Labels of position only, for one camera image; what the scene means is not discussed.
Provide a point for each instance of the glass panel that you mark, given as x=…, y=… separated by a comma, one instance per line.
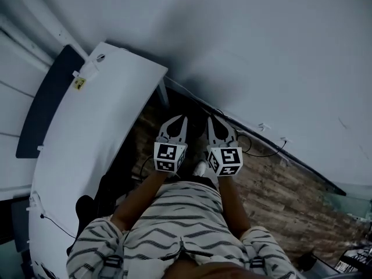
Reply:
x=348, y=202

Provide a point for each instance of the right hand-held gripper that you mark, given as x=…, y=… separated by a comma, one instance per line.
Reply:
x=231, y=157

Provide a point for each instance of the white desk leg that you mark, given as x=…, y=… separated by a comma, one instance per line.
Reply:
x=162, y=94

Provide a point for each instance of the striped white shirt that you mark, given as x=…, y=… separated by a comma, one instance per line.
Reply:
x=180, y=222

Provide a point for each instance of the person's white shoe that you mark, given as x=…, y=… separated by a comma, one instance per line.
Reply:
x=200, y=167

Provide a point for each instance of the black office chair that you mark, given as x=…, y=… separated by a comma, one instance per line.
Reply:
x=98, y=202

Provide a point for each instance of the person's right forearm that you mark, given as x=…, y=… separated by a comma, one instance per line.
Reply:
x=234, y=208

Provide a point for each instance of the yellow sticker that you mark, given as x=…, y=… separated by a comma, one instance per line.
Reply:
x=79, y=83

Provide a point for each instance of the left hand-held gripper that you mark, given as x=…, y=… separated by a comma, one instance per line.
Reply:
x=167, y=153

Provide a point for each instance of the person's left forearm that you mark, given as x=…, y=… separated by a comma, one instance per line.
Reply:
x=139, y=199

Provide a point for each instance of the white wall socket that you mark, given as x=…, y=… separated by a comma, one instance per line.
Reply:
x=264, y=126
x=284, y=139

